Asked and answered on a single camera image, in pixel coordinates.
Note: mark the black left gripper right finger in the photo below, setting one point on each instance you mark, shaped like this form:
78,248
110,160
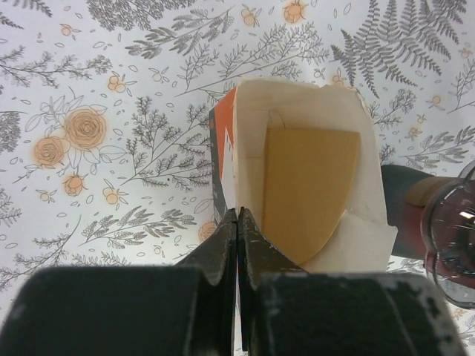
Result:
285,310

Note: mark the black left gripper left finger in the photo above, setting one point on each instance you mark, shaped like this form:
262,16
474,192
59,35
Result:
184,309

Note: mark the orange coffee filter box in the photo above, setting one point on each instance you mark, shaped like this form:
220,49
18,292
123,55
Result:
238,124

